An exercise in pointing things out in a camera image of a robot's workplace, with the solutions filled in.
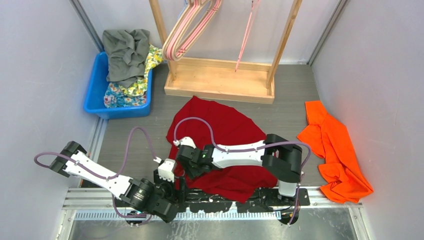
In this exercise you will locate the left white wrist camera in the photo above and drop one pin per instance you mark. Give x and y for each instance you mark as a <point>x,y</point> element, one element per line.
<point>166,169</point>

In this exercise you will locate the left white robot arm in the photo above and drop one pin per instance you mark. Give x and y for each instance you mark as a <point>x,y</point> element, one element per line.
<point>140,194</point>

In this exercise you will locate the grey garment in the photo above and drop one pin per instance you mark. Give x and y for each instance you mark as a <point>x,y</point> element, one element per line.
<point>126,52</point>

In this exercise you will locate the slotted cable duct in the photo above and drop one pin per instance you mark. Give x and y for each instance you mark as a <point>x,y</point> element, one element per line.
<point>111,215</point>

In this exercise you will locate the wooden clothes rack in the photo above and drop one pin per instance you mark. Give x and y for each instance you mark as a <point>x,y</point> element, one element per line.
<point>212,78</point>

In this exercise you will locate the red skirt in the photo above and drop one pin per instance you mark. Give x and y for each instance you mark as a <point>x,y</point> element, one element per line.
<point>230,127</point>

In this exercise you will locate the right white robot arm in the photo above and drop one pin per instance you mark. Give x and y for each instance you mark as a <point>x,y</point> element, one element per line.
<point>280,157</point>

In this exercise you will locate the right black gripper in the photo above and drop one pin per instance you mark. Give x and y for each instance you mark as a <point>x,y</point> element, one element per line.
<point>194,173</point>

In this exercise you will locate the blue floral garment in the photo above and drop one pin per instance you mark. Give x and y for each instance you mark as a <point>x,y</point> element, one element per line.
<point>114,97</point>

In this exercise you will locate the beige hanger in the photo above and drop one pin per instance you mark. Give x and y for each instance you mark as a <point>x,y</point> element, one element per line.
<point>170,44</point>

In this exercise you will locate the thin pink wire hanger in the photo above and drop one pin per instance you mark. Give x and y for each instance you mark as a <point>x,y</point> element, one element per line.
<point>254,9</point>

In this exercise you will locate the blue plastic bin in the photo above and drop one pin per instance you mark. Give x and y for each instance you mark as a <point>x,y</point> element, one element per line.
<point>98,84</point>

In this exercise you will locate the orange garment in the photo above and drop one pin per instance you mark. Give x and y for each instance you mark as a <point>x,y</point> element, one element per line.
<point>329,139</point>

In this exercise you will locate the yellow floral garment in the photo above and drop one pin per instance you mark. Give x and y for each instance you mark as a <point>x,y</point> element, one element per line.
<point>140,87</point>

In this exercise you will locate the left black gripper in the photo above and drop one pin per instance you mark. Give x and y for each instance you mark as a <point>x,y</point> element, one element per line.
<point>177,195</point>

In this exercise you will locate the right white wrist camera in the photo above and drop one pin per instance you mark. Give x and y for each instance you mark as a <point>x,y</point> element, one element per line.
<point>185,141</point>

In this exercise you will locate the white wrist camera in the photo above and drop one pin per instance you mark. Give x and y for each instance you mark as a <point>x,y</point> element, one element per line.
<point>166,169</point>
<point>185,141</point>

